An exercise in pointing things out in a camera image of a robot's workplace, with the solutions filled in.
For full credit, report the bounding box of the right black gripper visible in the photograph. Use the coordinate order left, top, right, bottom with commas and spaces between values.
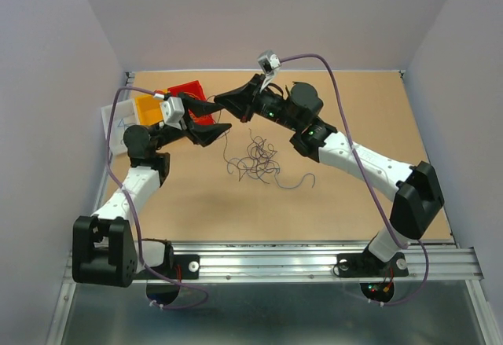
214, 73, 301, 133

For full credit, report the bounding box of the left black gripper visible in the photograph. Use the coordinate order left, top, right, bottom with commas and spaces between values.
152, 91, 231, 149

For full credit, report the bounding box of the thin wire bundle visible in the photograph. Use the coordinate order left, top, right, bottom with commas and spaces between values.
223, 108, 318, 191

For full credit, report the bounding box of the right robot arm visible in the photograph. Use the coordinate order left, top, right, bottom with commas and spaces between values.
215, 75, 444, 277

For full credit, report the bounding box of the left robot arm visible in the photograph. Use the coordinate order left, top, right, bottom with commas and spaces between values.
72, 93, 231, 287

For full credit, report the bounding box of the red plastic bin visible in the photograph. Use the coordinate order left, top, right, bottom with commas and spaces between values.
167, 80, 215, 125

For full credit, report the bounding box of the yellow plastic bin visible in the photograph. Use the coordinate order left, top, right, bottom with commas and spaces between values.
134, 94, 163, 126

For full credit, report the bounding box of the white plastic bin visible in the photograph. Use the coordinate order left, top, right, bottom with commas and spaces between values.
110, 99, 139, 156

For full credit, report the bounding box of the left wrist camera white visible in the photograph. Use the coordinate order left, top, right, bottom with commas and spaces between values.
153, 93, 185, 130

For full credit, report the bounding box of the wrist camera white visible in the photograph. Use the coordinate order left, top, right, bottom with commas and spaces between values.
153, 93, 185, 130
257, 50, 281, 90

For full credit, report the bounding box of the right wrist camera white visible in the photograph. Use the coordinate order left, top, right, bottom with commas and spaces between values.
257, 50, 281, 90

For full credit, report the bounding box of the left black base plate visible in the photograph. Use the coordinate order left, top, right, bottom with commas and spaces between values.
123, 254, 200, 281

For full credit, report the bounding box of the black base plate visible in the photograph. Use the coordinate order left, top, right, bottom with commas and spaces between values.
332, 252, 409, 278
123, 254, 200, 281

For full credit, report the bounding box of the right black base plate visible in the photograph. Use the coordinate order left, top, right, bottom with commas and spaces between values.
332, 252, 409, 278

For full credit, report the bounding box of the aluminium rail frame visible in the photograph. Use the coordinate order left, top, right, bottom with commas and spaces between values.
49, 72, 501, 344

